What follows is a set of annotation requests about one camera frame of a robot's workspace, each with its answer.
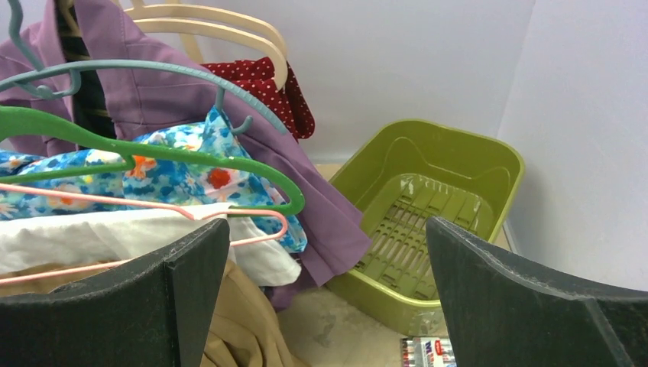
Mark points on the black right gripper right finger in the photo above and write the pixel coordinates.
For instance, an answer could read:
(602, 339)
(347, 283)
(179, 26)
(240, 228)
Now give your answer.
(502, 309)

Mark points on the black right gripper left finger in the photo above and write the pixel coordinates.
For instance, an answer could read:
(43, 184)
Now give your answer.
(154, 310)

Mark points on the tan pleated skirt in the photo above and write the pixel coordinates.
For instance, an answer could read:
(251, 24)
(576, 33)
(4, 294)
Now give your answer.
(244, 329)

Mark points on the pink wire hanger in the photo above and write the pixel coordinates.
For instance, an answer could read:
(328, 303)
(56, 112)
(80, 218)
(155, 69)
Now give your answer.
(246, 226)

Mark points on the green plastic hanger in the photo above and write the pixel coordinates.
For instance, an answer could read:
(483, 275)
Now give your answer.
(26, 121)

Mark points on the grey-blue plastic hanger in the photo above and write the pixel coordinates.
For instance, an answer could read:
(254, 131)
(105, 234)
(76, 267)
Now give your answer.
(23, 80)

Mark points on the front wooden hanger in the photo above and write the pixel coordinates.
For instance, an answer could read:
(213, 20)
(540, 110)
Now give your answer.
(222, 32)

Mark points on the wooden hanger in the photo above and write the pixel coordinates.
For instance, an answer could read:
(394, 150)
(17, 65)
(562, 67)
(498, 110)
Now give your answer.
(222, 32)
(176, 9)

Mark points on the rear wooden hanger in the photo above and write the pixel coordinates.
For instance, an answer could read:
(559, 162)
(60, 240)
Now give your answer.
(176, 9)

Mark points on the marker pen box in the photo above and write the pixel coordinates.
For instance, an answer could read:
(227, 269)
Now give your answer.
(427, 351)

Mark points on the white garment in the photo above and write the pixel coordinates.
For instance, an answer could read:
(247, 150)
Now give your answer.
(84, 238)

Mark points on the blue floral garment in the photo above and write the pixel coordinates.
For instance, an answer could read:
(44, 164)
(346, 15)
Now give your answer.
(151, 179)

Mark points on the green plastic basket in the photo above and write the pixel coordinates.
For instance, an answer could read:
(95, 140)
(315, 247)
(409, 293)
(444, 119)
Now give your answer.
(406, 173)

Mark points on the purple garment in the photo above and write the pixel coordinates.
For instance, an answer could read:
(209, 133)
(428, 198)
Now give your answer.
(127, 103)

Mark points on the red polka dot garment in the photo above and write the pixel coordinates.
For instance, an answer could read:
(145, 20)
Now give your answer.
(256, 76)

